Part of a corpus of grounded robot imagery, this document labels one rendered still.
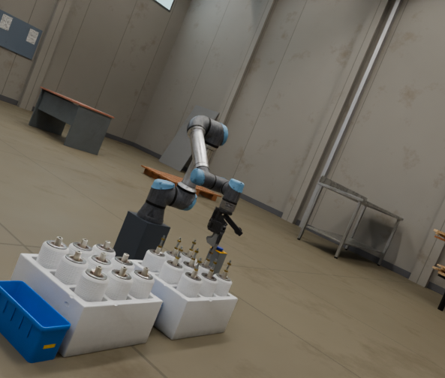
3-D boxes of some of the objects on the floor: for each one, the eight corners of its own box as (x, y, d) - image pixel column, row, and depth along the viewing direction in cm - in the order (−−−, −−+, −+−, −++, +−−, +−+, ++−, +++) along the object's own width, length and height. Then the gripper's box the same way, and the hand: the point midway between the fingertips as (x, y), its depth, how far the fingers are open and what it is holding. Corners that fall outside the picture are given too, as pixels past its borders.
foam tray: (2, 298, 167) (19, 253, 166) (85, 294, 199) (101, 256, 198) (63, 358, 145) (84, 306, 144) (145, 343, 178) (163, 301, 177)
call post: (187, 301, 244) (209, 247, 242) (195, 300, 249) (217, 248, 247) (196, 307, 240) (220, 253, 238) (205, 307, 245) (227, 253, 243)
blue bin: (-20, 313, 151) (-8, 280, 150) (10, 311, 160) (22, 280, 159) (28, 365, 134) (43, 328, 134) (59, 359, 144) (73, 325, 143)
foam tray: (114, 295, 212) (128, 259, 211) (169, 293, 244) (182, 262, 242) (171, 340, 189) (187, 301, 188) (224, 332, 221) (238, 298, 220)
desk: (63, 145, 693) (79, 103, 688) (25, 124, 770) (40, 86, 766) (99, 156, 745) (114, 117, 741) (61, 135, 823) (74, 100, 818)
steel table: (382, 267, 855) (406, 213, 848) (337, 259, 688) (366, 192, 680) (344, 248, 904) (366, 197, 897) (293, 238, 737) (320, 175, 729)
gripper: (215, 205, 227) (199, 244, 229) (217, 208, 216) (199, 249, 218) (231, 211, 228) (214, 250, 230) (233, 214, 217) (216, 256, 219)
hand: (214, 249), depth 224 cm, fingers open, 3 cm apart
